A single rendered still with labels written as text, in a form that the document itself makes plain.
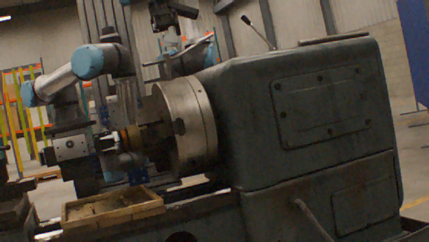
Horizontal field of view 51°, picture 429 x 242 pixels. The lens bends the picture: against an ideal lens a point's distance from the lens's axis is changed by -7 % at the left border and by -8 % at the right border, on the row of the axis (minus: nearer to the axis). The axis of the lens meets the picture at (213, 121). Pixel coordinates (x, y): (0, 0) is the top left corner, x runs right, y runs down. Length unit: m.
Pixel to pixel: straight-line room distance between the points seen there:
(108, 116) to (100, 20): 0.46
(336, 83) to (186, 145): 0.51
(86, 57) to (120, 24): 0.65
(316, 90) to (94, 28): 1.21
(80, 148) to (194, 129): 0.69
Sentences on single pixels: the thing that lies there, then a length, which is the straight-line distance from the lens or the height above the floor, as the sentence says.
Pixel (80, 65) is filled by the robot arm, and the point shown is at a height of 1.36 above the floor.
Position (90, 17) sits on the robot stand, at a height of 1.65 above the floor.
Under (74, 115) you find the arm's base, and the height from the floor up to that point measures 1.20.
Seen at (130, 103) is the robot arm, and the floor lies 1.20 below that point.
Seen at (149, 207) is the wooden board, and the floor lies 0.89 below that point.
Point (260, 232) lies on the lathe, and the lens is 1.44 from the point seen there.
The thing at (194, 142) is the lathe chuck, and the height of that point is 1.04.
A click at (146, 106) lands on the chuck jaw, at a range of 1.56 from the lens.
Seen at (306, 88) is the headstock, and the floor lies 1.12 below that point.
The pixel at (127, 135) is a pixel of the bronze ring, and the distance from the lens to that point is 1.48.
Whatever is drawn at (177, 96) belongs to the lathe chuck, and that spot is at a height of 1.18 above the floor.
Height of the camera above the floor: 1.16
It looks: 3 degrees down
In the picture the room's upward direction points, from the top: 12 degrees counter-clockwise
